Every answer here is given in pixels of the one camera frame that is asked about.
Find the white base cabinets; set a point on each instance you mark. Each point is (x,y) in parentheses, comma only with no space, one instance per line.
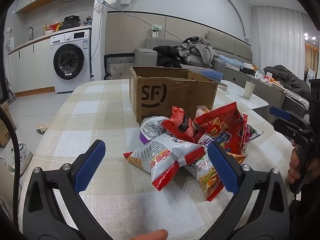
(30,65)

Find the kitchen faucet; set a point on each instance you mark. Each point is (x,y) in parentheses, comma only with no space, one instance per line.
(30,32)

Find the orange noodle snack packet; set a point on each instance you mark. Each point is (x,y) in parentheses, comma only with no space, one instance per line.
(207,180)

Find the red cookie packet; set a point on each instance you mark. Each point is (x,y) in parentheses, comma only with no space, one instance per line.
(175,122)

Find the black white patterned bag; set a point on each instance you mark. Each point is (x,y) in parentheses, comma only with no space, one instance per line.
(120,59)

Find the white curtain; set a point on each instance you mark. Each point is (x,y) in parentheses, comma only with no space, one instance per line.
(277,37)

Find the red food packets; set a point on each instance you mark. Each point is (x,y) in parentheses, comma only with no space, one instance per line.
(56,27)

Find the white purple snack packet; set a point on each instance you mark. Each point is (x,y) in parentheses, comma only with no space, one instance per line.
(150,127)

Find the white sneaker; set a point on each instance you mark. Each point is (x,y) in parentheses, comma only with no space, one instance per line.
(22,157)

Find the floor cardboard box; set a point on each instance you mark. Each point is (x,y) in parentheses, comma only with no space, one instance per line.
(6,127)

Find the stick vacuum cleaner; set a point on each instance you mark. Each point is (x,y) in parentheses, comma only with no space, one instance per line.
(10,87)

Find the white red-sealed snack packet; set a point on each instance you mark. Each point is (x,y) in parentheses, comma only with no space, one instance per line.
(165,152)

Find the beige slipper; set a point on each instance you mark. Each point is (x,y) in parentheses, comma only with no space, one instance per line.
(42,129)

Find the blue bowl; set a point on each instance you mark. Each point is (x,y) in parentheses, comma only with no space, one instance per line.
(216,78)
(212,73)

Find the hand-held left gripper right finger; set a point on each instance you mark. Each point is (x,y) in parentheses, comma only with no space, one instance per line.
(222,170)

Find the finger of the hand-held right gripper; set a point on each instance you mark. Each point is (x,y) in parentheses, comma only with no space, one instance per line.
(287,130)
(280,112)

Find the grey sofa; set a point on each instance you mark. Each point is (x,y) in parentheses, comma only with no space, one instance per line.
(145,55)

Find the red cone snack bag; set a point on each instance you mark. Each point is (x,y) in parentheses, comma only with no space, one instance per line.
(220,125)

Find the beige plate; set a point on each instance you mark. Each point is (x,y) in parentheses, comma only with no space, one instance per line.
(223,86)

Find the white cup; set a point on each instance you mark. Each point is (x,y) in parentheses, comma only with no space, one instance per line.
(249,90)

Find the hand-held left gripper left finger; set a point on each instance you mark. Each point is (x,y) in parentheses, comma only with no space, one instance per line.
(90,166)

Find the purple green snack packet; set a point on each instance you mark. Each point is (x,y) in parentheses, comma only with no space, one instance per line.
(252,132)

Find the light blue pillow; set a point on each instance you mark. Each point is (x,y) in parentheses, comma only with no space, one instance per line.
(231,60)

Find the white washing machine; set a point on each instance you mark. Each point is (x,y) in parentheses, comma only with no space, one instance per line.
(71,60)

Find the black box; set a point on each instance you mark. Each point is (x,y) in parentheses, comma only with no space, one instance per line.
(247,70)

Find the white router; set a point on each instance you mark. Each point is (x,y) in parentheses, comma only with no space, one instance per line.
(106,2)

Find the black pressure cooker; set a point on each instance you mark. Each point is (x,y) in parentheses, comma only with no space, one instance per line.
(71,23)

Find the person's left hand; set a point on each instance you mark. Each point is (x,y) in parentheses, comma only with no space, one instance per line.
(155,235)

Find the white green power strip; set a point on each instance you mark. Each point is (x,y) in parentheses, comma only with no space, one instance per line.
(156,31)

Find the dark grey jacket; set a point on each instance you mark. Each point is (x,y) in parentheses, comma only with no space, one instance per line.
(287,80)

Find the brown cardboard box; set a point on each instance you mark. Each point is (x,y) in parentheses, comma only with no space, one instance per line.
(160,95)

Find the person's right hand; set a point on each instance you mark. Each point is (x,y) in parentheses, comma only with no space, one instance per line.
(293,166)

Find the black jacket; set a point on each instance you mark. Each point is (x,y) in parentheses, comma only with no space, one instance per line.
(166,55)

